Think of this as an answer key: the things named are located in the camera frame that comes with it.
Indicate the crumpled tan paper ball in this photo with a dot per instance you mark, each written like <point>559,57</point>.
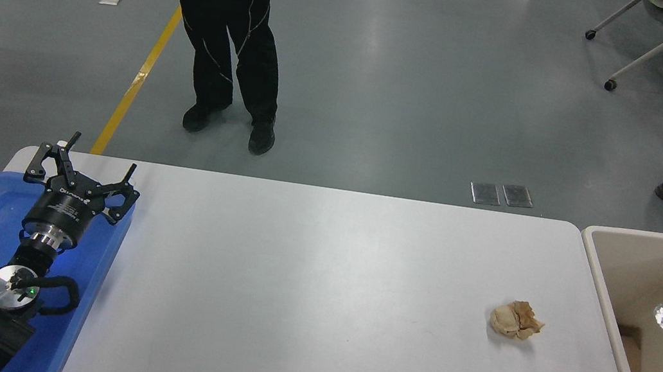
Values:
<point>513,320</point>

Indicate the blue plastic tray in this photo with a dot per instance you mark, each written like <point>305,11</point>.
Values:
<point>91,282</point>

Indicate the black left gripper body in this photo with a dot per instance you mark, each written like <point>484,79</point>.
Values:
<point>63,210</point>

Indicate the silver floor plate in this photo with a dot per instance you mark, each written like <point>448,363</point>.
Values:
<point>486,193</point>
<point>518,197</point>

